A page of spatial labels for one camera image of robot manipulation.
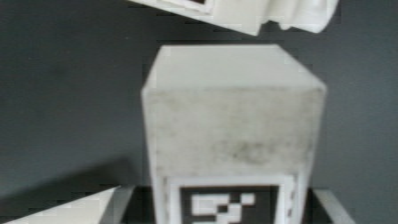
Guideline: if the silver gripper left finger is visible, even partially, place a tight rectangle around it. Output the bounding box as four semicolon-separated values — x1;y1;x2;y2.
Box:
104;185;136;224

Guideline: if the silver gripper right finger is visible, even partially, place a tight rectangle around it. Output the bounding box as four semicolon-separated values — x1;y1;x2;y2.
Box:
313;189;358;224

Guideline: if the white square tabletop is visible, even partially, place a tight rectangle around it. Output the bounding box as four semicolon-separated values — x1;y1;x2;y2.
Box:
4;187;116;224

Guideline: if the white leg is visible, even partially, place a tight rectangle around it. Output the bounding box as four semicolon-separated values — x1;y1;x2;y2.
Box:
143;45;328;224
130;0;340;36

